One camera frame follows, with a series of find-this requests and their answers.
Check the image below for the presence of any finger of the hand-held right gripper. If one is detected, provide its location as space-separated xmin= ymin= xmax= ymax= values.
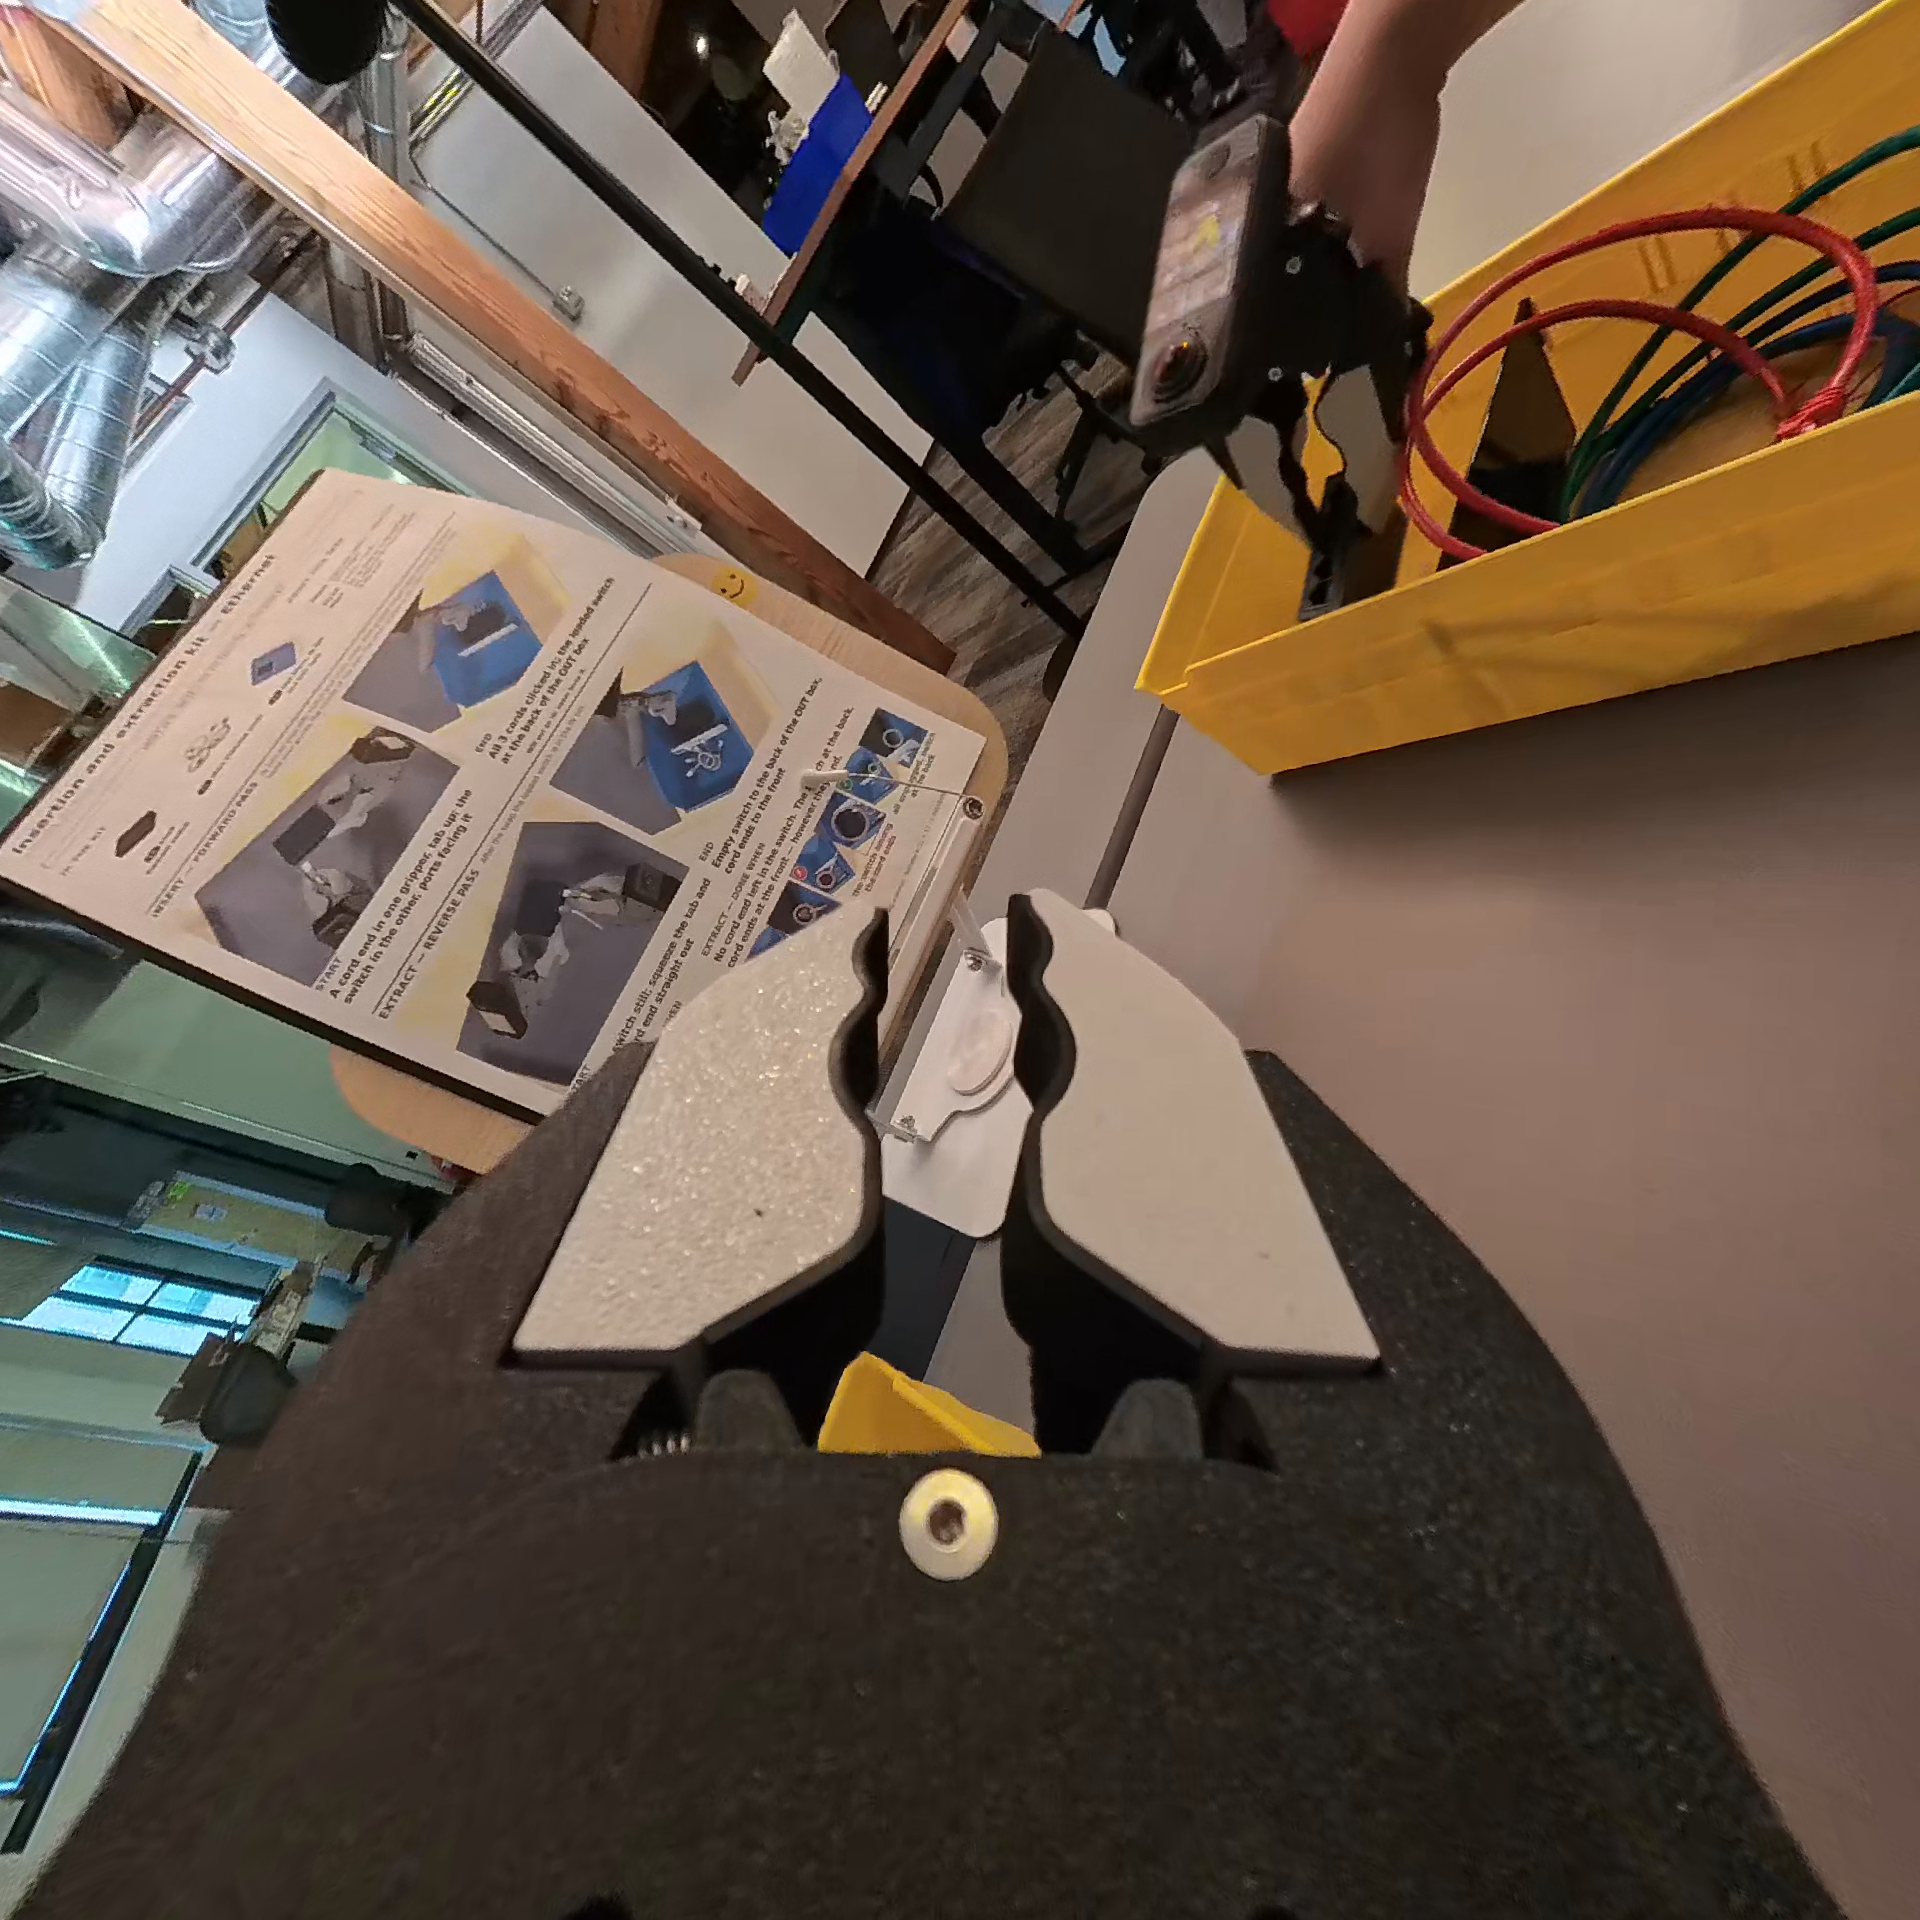
xmin=1317 ymin=367 xmax=1416 ymax=538
xmin=1229 ymin=417 xmax=1325 ymax=545

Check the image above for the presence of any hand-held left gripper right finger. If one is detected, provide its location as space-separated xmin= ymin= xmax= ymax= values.
xmin=1000 ymin=890 xmax=1386 ymax=1373

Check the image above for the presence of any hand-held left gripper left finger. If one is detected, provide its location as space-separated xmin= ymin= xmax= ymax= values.
xmin=509 ymin=902 xmax=893 ymax=1373

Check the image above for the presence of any green ethernet cable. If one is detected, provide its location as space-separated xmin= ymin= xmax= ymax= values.
xmin=1557 ymin=124 xmax=1920 ymax=522

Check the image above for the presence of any red ethernet cable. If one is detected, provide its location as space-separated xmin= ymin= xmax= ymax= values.
xmin=1392 ymin=204 xmax=1889 ymax=567

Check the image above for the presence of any blue ethernet cable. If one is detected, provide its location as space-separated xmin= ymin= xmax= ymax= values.
xmin=1586 ymin=305 xmax=1894 ymax=501

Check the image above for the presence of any person's right forearm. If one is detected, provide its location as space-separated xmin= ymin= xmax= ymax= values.
xmin=1317 ymin=0 xmax=1491 ymax=110

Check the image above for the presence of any person's right hand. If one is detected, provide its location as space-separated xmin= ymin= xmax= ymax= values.
xmin=1288 ymin=70 xmax=1441 ymax=281

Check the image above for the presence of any black chair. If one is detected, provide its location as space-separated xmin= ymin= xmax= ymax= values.
xmin=942 ymin=23 xmax=1205 ymax=372

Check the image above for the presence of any white mounting plate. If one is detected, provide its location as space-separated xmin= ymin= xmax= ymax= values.
xmin=864 ymin=897 xmax=1123 ymax=1241

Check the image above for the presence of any wooden top desk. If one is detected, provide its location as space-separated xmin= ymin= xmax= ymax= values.
xmin=730 ymin=0 xmax=1099 ymax=635

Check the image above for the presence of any brown backing board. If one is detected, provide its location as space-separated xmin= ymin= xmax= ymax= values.
xmin=326 ymin=550 xmax=1012 ymax=1182

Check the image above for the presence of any blue box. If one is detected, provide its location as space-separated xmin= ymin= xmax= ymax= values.
xmin=755 ymin=68 xmax=882 ymax=260

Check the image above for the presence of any printed instruction sheet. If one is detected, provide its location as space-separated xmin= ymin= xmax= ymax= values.
xmin=0 ymin=468 xmax=987 ymax=1122

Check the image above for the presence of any black pole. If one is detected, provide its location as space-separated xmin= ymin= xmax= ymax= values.
xmin=386 ymin=0 xmax=1092 ymax=642

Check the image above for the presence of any wooden beam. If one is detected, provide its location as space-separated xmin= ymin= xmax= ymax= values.
xmin=0 ymin=0 xmax=958 ymax=681

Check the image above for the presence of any black round object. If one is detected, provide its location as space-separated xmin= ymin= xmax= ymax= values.
xmin=258 ymin=0 xmax=397 ymax=86

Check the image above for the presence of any spiral metal air duct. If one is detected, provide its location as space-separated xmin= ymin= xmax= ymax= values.
xmin=0 ymin=297 xmax=170 ymax=577

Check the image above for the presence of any silver elbow duct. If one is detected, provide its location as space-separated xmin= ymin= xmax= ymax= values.
xmin=0 ymin=79 xmax=244 ymax=319

